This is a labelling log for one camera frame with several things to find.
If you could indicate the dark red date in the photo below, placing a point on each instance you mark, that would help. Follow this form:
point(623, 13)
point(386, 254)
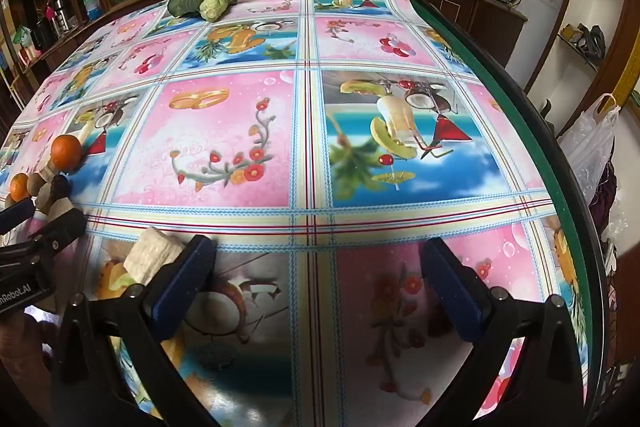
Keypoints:
point(58, 186)

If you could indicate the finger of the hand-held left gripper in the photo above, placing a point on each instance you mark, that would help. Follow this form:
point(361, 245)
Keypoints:
point(15, 214)
point(62, 232)

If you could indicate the steel thermos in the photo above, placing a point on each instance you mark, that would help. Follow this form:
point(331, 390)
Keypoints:
point(61, 12)

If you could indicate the small orange tangerine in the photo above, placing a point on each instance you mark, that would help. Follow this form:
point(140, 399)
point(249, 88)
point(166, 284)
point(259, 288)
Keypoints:
point(18, 187)

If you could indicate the white plastic bag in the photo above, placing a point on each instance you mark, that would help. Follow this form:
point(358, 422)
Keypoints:
point(592, 142)

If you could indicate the person's left hand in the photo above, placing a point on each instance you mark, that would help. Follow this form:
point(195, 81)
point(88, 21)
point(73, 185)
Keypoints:
point(17, 334)

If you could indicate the brown round nut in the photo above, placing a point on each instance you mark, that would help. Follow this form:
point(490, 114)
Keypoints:
point(35, 183)

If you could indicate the large pale beige food chunk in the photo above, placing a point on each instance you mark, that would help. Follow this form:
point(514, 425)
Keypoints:
point(152, 253)

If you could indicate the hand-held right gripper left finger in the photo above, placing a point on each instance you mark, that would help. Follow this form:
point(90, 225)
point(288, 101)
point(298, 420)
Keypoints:
point(182, 289)

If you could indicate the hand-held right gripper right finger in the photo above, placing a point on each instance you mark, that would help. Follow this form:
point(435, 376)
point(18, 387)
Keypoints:
point(452, 289)

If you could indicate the printed pink blue tablecloth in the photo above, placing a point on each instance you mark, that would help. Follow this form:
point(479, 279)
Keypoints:
point(225, 147)

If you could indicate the green packet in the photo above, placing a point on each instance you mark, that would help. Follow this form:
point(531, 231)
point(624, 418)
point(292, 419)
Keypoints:
point(23, 38)

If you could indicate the dark shoe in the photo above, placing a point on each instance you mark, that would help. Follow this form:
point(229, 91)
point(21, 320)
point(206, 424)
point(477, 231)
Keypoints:
point(586, 39)

